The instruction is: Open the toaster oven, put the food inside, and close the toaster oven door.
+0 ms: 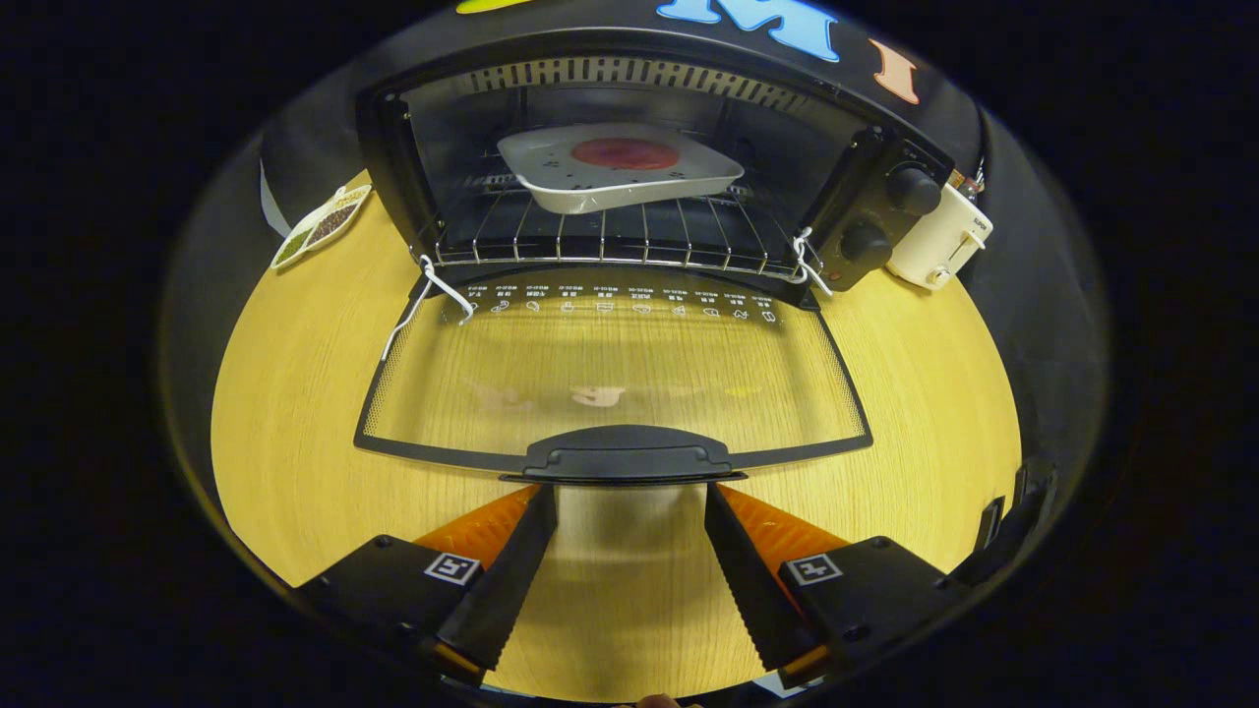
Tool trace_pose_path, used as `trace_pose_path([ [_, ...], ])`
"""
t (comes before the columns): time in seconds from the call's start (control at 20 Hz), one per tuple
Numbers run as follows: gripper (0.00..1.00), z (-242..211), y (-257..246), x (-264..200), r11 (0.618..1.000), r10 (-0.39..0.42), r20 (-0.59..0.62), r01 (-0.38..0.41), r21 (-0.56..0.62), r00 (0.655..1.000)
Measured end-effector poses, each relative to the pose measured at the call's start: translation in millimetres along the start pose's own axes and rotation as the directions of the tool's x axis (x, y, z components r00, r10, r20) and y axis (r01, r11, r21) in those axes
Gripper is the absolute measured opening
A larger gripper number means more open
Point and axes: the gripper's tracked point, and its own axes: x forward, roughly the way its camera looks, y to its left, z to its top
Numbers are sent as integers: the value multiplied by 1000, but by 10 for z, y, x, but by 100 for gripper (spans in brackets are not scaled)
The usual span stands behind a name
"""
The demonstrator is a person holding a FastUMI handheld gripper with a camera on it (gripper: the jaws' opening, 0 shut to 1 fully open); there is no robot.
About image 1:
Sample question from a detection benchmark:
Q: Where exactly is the white square plate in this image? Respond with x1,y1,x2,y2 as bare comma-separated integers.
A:
497,122,746,215

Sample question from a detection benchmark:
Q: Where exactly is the white divided snack dish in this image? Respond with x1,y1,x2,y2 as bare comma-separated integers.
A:
270,184,373,271

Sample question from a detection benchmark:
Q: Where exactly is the metal oven rack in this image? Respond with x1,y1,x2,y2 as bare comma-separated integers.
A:
433,172,803,278

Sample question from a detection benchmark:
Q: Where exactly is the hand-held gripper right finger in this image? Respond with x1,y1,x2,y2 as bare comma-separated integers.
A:
703,481,980,689

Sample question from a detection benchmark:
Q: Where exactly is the black toaster oven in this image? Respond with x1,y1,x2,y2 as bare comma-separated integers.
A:
352,28,957,485

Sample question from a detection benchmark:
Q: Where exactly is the pink ham slice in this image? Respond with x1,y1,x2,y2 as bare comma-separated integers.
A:
570,137,682,171

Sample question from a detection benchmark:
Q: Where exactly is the white string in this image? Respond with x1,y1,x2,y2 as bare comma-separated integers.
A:
790,226,834,298
379,254,475,363

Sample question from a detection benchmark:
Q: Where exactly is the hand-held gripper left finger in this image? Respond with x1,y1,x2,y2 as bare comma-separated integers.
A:
295,482,560,686

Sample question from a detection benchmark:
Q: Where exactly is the black backdrop cloth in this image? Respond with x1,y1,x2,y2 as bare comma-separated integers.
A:
162,0,1110,552

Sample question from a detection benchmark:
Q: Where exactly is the dark chair frame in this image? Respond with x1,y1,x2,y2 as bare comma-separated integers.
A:
949,457,1058,586

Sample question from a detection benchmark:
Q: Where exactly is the white pop-up toaster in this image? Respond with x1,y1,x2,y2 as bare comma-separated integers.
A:
885,182,994,291

